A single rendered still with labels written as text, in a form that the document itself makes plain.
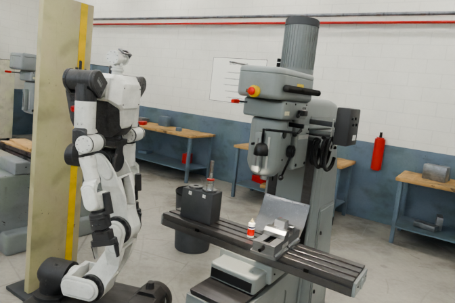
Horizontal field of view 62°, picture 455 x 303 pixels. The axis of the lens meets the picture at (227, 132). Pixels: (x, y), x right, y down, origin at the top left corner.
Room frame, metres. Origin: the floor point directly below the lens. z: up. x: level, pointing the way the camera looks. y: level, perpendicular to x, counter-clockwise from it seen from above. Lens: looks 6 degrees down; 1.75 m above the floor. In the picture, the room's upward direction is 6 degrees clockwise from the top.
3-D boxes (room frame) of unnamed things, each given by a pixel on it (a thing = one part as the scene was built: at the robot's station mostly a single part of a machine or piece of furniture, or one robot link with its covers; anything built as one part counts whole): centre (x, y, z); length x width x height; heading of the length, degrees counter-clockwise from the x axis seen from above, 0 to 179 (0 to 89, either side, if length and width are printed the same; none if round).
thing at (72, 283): (1.88, 0.64, 0.68); 0.21 x 0.20 x 0.13; 78
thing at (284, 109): (2.11, -0.26, 1.68); 0.34 x 0.24 x 0.10; 147
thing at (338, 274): (2.08, -0.21, 0.90); 1.24 x 0.23 x 0.08; 57
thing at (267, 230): (1.95, -0.32, 1.03); 0.12 x 0.06 x 0.04; 59
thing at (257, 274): (2.07, -0.23, 0.80); 0.50 x 0.35 x 0.12; 147
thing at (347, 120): (2.14, -0.68, 1.62); 0.20 x 0.09 x 0.21; 147
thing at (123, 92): (1.87, 0.63, 1.63); 0.34 x 0.30 x 0.36; 168
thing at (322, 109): (2.49, -0.50, 1.66); 0.80 x 0.23 x 0.20; 147
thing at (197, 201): (2.29, 0.12, 1.04); 0.22 x 0.12 x 0.20; 62
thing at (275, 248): (1.97, -0.33, 0.99); 0.35 x 0.15 x 0.11; 149
